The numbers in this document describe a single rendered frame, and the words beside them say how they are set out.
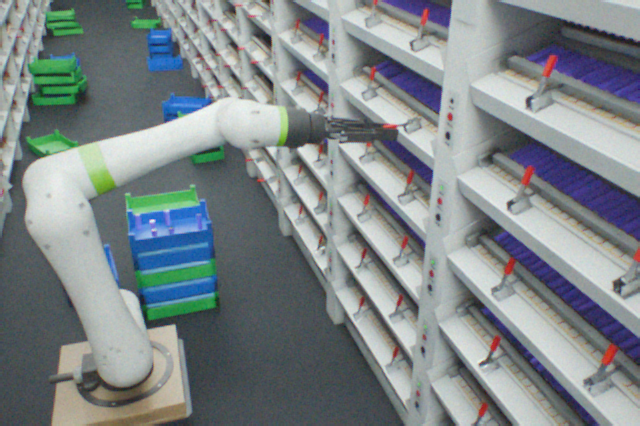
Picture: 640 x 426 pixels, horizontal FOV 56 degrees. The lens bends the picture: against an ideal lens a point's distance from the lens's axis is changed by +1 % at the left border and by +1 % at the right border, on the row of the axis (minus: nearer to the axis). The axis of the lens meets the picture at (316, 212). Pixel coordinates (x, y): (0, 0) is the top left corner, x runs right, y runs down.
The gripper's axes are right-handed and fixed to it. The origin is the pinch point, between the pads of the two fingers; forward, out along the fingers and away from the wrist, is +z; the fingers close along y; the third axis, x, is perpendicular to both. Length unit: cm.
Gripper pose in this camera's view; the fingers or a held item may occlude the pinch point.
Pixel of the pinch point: (382, 131)
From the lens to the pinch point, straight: 147.6
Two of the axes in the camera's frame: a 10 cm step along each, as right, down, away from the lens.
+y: 3.3, 4.6, -8.2
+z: 9.3, -0.1, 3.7
